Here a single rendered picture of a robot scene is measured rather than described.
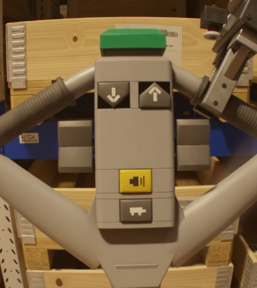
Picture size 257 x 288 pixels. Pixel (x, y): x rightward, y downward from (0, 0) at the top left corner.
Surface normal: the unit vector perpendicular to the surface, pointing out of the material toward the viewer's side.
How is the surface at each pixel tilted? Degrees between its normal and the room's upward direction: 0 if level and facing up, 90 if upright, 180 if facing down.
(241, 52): 100
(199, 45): 90
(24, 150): 90
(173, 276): 90
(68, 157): 57
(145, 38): 74
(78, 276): 90
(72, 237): 80
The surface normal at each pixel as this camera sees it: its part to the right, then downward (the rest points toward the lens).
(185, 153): 0.02, -0.32
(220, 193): -0.23, -0.36
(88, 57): 0.04, 0.25
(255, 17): 0.02, -0.03
